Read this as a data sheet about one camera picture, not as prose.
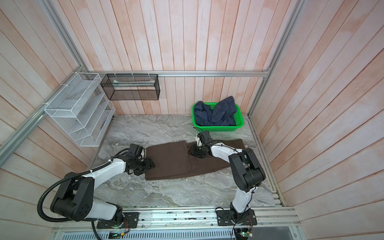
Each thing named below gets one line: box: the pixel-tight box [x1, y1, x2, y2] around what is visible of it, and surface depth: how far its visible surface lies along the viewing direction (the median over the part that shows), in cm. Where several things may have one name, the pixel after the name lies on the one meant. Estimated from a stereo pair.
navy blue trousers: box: [194, 96, 237, 126], surface depth 113 cm
